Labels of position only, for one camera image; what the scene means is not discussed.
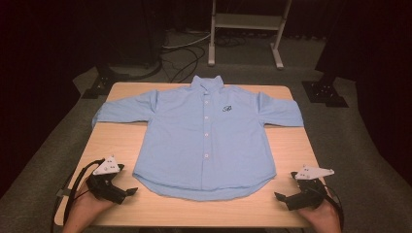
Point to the white metal stand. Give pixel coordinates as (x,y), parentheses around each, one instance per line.
(246,21)

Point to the black stand base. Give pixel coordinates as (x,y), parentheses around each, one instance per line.
(324,92)
(103,81)

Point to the light blue button shirt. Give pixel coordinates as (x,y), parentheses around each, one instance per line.
(200,142)

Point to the person's left hand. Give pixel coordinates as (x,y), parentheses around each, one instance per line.
(85,207)

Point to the grey tape strip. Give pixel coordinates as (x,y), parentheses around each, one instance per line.
(62,193)

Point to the person's right hand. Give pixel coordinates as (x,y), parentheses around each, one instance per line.
(319,215)

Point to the dark curtain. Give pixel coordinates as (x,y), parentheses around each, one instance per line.
(382,64)
(35,64)

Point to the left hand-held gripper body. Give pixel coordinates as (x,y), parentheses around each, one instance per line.
(105,186)

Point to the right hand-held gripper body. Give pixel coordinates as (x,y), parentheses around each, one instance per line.
(307,194)

